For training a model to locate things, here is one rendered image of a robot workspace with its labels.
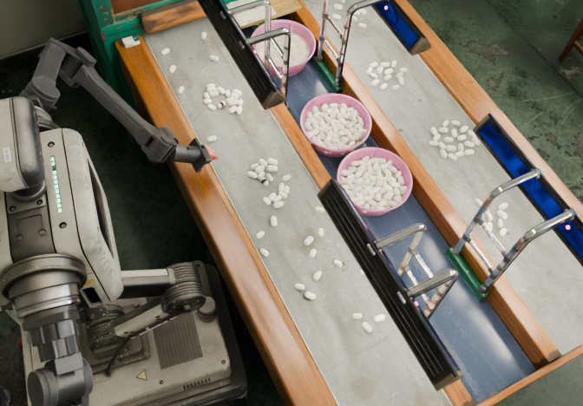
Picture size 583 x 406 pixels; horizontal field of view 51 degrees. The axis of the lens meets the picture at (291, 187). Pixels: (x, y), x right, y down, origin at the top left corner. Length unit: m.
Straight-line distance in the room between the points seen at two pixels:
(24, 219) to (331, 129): 1.29
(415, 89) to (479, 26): 1.54
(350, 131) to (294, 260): 0.57
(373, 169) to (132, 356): 1.05
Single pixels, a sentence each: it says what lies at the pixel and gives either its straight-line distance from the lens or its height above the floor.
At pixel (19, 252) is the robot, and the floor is 1.45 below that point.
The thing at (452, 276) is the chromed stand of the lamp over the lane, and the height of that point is 1.11.
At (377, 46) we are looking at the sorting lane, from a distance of 2.61.
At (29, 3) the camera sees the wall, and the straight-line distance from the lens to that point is 3.44.
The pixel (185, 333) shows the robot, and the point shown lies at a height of 0.47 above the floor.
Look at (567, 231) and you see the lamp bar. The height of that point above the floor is 1.08.
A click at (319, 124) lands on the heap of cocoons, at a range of 2.32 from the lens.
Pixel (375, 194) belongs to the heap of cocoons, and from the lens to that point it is 2.17.
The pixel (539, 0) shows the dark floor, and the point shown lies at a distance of 4.29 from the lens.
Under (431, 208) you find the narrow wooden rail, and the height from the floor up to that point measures 0.73.
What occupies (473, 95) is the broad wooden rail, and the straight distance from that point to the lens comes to 2.50.
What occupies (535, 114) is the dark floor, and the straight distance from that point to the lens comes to 3.61.
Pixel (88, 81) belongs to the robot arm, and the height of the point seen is 1.10.
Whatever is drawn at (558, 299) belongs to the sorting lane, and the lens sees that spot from 2.17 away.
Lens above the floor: 2.55
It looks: 58 degrees down
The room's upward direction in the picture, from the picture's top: 5 degrees clockwise
